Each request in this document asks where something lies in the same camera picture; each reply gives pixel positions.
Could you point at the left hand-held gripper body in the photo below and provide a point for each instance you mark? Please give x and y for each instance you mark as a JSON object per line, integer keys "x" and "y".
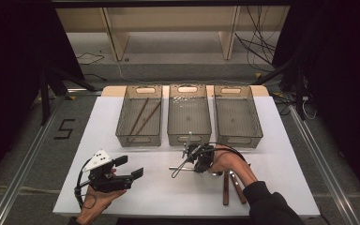
{"x": 106, "y": 181}

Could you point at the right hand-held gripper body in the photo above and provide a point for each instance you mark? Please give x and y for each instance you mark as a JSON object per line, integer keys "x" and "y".
{"x": 203, "y": 161}

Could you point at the metal spoon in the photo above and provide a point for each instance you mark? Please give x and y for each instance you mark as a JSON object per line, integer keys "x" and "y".
{"x": 181, "y": 168}

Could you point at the smoky clear plastic bin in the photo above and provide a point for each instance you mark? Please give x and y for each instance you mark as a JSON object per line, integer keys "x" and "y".
{"x": 189, "y": 125}
{"x": 139, "y": 137}
{"x": 237, "y": 125}

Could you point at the brown wooden chopstick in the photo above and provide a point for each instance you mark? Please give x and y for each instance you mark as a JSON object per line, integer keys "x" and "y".
{"x": 147, "y": 118}
{"x": 139, "y": 116}

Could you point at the person's left hand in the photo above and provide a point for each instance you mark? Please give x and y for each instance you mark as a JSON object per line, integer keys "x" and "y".
{"x": 97, "y": 201}

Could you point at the person's right hand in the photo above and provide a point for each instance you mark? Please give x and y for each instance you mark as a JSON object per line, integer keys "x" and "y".
{"x": 226, "y": 162}

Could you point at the white table cover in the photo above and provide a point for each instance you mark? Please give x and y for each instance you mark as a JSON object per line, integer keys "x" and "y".
{"x": 168, "y": 193}

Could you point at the black metal stand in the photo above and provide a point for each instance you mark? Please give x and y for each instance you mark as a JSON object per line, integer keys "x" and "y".
{"x": 56, "y": 81}
{"x": 293, "y": 75}

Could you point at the light wooden shelf unit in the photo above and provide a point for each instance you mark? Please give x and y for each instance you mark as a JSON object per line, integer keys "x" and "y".
{"x": 168, "y": 18}

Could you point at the aluminium floor rail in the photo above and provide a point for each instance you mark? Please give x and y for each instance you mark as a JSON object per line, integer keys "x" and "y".
{"x": 22, "y": 175}
{"x": 325, "y": 168}

